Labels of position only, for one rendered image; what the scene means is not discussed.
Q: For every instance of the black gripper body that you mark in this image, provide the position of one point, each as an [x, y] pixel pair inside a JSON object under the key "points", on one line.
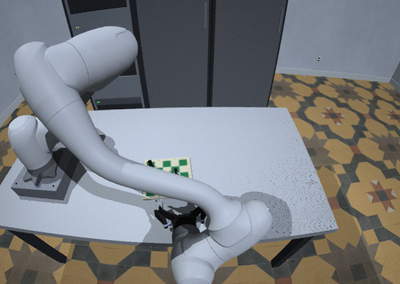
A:
{"points": [[183, 220]]}

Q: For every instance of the green and white chessboard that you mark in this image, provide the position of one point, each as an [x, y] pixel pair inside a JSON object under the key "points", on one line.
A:
{"points": [[169, 164]]}

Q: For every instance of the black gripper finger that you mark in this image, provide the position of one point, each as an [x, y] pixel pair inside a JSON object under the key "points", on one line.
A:
{"points": [[162, 215], [195, 213]]}

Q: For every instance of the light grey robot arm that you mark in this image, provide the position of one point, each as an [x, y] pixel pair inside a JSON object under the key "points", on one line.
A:
{"points": [[57, 82]]}

